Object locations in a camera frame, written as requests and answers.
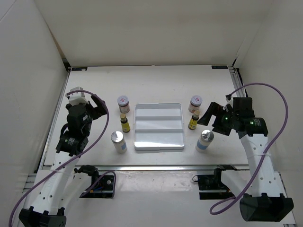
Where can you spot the black corner label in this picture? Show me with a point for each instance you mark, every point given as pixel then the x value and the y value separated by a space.
pixel 219 67
pixel 79 68

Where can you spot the spice jar white lid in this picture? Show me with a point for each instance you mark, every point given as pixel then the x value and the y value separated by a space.
pixel 123 103
pixel 195 103

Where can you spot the aluminium frame rail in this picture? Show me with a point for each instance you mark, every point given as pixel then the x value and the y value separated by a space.
pixel 237 82
pixel 53 122
pixel 157 167

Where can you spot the left small yellow label bottle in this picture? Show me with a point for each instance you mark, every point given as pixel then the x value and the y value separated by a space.
pixel 124 123

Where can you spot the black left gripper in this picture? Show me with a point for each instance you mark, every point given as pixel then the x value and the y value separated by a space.
pixel 98 111

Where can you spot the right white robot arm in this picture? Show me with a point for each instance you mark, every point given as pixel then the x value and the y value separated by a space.
pixel 260 199

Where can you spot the right small yellow label bottle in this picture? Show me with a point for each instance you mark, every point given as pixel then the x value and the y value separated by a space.
pixel 193 121

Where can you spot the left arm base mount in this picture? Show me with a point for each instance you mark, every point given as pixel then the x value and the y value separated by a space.
pixel 103 186

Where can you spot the left aluminium frame rail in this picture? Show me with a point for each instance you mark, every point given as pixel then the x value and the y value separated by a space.
pixel 53 122

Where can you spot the right black corner label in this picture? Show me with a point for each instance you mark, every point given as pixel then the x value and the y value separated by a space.
pixel 219 67

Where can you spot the front aluminium frame rail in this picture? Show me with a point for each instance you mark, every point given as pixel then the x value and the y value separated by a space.
pixel 157 167

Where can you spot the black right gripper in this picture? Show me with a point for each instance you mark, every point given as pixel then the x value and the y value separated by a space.
pixel 215 109

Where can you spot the small yellow label bottle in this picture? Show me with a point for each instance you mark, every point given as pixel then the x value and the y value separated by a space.
pixel 124 123
pixel 193 121

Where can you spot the left spice jar white lid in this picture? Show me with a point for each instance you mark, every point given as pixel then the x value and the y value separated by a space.
pixel 123 103

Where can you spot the white divided organizer tray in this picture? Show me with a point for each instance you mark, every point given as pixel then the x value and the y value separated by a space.
pixel 158 127

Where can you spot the white shaker silver cap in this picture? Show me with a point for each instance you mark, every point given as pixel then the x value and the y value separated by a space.
pixel 204 140
pixel 119 142

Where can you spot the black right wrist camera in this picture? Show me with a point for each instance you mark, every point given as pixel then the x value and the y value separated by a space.
pixel 239 106

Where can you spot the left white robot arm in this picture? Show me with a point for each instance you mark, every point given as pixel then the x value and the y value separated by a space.
pixel 65 183

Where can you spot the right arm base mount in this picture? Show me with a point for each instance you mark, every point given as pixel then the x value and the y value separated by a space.
pixel 210 188

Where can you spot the right aluminium frame rail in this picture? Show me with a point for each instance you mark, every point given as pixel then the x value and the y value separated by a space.
pixel 237 82

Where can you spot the right spice jar white lid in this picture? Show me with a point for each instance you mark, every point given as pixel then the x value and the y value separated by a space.
pixel 195 103

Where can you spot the left black corner label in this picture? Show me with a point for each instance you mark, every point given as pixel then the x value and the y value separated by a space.
pixel 79 68

